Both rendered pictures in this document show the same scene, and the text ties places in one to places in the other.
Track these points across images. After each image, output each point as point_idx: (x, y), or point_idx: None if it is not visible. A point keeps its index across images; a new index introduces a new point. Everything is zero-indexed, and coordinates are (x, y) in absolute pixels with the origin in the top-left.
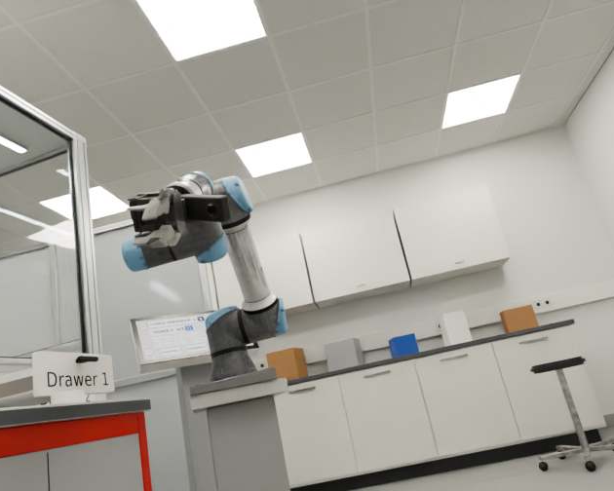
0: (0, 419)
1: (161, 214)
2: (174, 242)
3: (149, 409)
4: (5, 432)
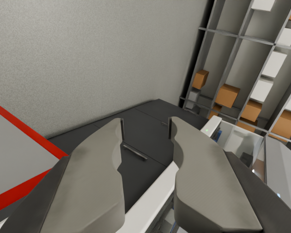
0: (6, 211)
1: (177, 140)
2: (21, 219)
3: None
4: None
